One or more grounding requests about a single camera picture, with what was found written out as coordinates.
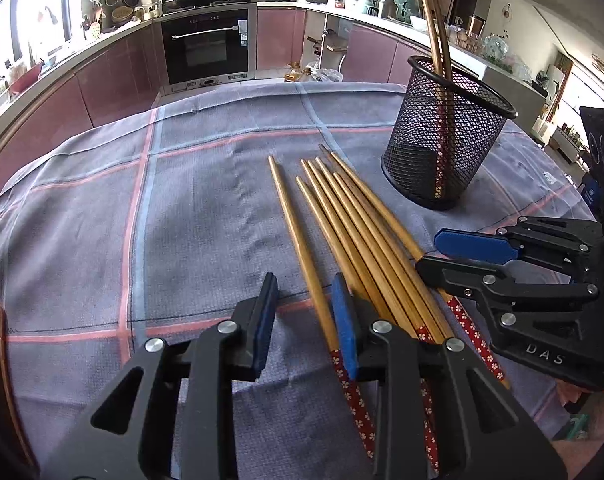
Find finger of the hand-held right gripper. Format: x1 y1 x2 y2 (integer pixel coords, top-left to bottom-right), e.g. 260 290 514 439
416 256 600 343
434 217 602 281

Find wooden chopstick red patterned end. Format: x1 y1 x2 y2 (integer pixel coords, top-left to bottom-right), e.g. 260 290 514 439
424 0 456 201
415 0 445 198

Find yellow oil bottle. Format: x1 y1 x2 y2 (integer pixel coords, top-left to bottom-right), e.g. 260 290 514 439
283 61 315 84

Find pink kitchen cabinets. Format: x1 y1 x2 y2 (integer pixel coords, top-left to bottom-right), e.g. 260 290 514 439
0 7 433 231

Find black built-in oven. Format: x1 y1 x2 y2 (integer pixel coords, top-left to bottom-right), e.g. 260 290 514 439
159 7 257 88

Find red basin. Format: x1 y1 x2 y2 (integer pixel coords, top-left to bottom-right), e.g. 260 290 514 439
7 61 45 94

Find grey plaid tablecloth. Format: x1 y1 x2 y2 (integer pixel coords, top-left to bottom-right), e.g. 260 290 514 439
0 80 595 480

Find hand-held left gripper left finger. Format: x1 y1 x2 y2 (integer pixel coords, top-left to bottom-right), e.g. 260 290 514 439
42 272 280 480

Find bunch of wooden chopsticks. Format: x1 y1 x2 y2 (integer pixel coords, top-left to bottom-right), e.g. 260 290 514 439
268 144 511 471

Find person's right hand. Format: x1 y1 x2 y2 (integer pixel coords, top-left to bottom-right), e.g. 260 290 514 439
552 379 604 441

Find black mesh utensil holder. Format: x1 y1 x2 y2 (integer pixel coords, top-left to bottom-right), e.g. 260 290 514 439
380 55 518 211

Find kitchen window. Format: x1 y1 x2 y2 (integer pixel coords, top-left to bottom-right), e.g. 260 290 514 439
0 0 85 68

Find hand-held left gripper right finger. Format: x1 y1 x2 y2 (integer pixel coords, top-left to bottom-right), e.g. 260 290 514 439
330 272 567 480

